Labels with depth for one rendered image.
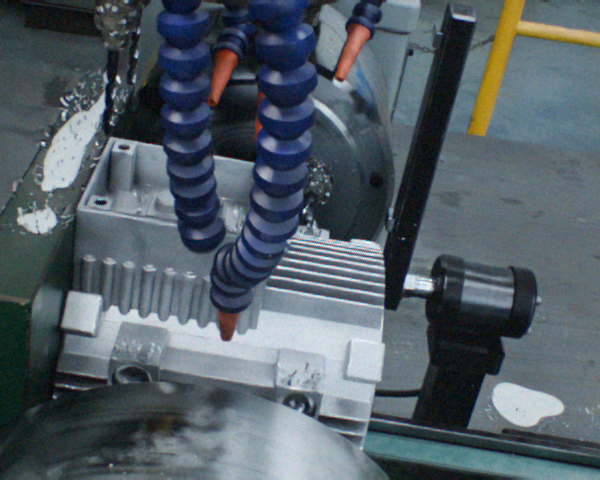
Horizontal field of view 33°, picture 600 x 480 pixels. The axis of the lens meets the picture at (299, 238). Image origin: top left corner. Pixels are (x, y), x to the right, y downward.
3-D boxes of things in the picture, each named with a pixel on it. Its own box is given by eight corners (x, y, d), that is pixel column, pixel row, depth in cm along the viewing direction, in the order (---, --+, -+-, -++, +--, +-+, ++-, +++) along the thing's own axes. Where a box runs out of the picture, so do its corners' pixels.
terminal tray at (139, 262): (67, 308, 65) (74, 210, 61) (102, 224, 74) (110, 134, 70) (255, 340, 65) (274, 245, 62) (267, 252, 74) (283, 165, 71)
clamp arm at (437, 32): (366, 307, 85) (442, 12, 72) (365, 287, 87) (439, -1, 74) (407, 314, 85) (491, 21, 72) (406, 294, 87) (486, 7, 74)
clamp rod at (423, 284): (393, 298, 85) (399, 278, 84) (392, 285, 86) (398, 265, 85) (488, 314, 85) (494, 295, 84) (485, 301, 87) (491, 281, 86)
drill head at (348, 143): (77, 332, 88) (99, 61, 75) (155, 131, 123) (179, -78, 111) (363, 380, 89) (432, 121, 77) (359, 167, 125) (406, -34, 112)
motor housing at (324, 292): (39, 528, 69) (54, 297, 59) (98, 355, 85) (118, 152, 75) (332, 574, 70) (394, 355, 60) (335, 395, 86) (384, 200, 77)
